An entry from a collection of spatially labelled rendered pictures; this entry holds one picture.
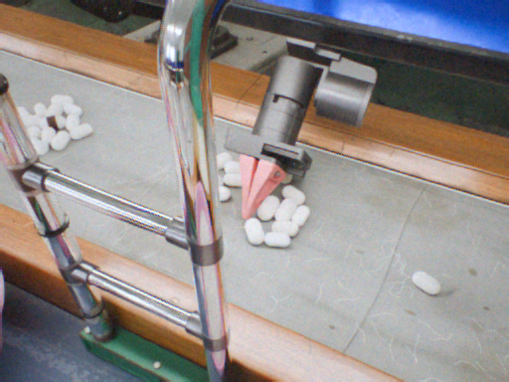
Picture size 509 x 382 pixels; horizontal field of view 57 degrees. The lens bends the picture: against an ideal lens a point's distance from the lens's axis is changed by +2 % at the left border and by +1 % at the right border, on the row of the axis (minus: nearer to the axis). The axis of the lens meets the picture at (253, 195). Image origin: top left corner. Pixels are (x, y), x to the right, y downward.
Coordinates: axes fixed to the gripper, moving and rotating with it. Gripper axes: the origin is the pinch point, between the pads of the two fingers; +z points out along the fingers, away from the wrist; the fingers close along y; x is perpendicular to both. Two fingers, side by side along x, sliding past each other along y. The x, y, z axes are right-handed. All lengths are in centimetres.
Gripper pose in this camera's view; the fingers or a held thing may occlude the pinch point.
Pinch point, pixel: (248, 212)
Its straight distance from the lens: 58.2
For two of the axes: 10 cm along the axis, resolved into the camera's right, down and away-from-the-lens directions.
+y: 9.0, 3.0, -3.1
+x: 2.8, 1.3, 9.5
